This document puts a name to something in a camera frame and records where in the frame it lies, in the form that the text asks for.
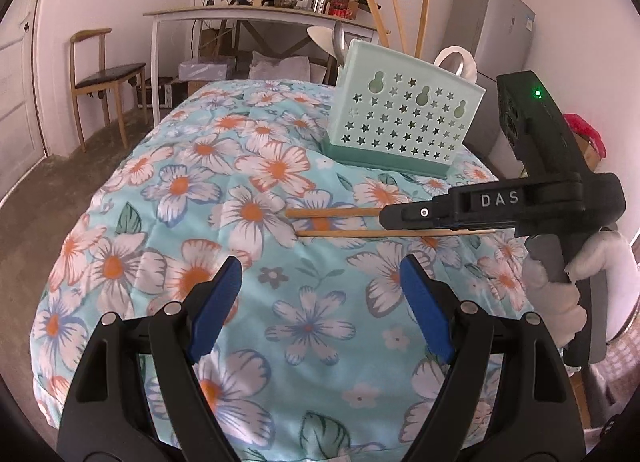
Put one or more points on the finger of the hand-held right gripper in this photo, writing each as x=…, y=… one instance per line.
x=415, y=214

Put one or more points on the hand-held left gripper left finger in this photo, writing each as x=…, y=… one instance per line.
x=215, y=307

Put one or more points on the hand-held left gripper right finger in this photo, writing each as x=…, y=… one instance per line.
x=425, y=307

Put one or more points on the wooden chopstick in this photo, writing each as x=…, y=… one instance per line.
x=350, y=232
x=423, y=16
x=375, y=11
x=400, y=24
x=330, y=212

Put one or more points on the green plastic utensil holder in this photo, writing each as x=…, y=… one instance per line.
x=400, y=111

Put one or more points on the white plastic spoon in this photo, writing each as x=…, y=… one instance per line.
x=469, y=64
x=320, y=39

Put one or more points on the person's right hand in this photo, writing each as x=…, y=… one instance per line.
x=557, y=307

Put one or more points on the floral blue blanket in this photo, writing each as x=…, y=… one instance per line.
x=300, y=292

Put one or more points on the silver refrigerator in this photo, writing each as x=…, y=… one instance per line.
x=495, y=21

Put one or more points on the white pillow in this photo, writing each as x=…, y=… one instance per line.
x=280, y=66

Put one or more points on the small white oven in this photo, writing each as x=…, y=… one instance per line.
x=162, y=94

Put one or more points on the silver box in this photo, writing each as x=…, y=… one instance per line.
x=319, y=2

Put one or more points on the clear plastic box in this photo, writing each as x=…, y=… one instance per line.
x=205, y=66

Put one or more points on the green camouflage pouch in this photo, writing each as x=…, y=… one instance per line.
x=287, y=0

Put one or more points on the wooden chair black seat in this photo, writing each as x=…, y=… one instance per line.
x=107, y=74

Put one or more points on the flat cardboard box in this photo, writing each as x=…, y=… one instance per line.
x=212, y=41

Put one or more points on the white desk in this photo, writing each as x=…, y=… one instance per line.
x=225, y=13

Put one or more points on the white door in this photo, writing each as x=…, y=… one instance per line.
x=20, y=91

